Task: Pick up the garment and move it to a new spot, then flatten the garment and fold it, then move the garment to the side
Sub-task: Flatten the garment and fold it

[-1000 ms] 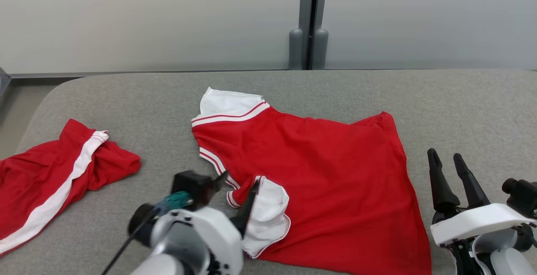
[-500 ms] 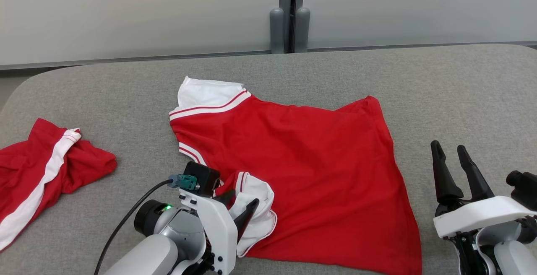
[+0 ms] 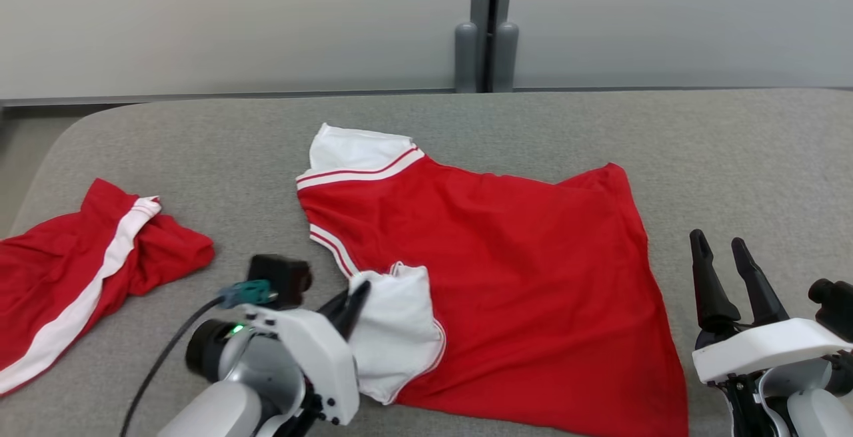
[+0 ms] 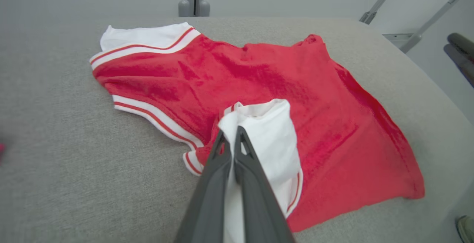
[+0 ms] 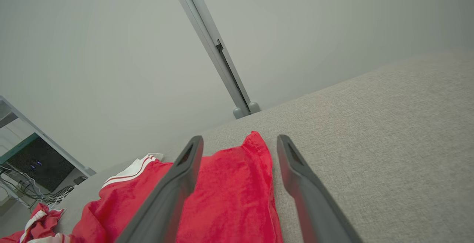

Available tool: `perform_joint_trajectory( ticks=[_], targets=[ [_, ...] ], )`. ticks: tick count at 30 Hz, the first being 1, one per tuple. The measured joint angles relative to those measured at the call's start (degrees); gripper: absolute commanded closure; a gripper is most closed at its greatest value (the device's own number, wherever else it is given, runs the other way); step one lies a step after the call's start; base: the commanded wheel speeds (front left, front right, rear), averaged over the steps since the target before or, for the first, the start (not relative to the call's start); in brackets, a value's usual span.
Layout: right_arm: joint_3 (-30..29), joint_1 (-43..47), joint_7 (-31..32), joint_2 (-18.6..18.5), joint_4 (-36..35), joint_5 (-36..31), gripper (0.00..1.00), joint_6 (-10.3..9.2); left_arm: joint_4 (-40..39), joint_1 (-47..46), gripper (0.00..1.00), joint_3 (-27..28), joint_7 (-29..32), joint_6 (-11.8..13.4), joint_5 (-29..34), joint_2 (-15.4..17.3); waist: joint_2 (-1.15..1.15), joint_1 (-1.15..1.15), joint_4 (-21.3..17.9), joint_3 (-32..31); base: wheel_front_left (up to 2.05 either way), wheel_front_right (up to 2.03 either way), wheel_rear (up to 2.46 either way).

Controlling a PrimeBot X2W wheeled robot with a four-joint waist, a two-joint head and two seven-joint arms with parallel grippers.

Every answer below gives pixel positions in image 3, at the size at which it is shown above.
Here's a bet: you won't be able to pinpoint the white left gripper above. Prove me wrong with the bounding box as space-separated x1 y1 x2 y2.
243 281 372 426

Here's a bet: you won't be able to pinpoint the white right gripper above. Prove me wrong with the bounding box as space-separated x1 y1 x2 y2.
690 229 853 385

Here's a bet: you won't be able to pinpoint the red shorts with white stripe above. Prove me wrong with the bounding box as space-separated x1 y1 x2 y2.
0 178 216 396

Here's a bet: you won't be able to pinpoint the red white-sleeved jersey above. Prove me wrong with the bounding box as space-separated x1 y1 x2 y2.
296 123 690 437

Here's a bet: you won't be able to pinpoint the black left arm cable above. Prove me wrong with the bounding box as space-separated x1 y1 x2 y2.
119 296 226 437

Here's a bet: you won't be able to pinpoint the grey partition post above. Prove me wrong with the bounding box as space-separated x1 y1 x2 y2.
454 0 520 94

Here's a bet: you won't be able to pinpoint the teal left cable connector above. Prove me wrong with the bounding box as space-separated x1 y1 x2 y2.
217 280 275 310

